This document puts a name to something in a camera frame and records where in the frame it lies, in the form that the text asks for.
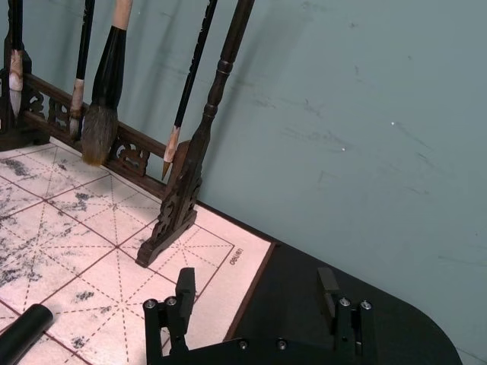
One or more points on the thin black brush, white tip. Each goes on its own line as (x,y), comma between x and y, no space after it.
(81,64)

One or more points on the dark carved wooden brush rack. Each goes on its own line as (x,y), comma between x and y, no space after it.
(213,95)

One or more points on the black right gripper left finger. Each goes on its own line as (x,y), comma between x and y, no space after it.
(185,300)

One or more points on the pale grey-green wall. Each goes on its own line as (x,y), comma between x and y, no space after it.
(361,114)

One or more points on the thin black brush, brown tip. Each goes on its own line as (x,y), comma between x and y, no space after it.
(190,83)

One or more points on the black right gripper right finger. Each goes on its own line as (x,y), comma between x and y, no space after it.
(328,304)

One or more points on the pink gridded calligraphy practice mat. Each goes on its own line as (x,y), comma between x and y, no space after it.
(95,247)

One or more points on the black table cloth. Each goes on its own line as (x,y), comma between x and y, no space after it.
(296,266)

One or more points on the black cylinder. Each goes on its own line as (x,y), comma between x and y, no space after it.
(26,323)

